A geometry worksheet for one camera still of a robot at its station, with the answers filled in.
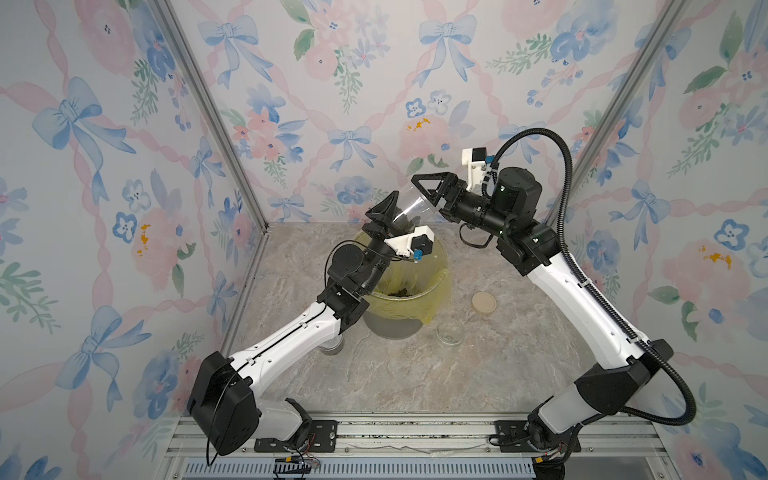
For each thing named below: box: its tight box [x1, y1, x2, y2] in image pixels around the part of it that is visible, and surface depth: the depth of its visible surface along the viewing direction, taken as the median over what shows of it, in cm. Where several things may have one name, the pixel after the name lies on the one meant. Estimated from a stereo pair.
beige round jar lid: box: [472, 292, 497, 313], surface depth 100 cm
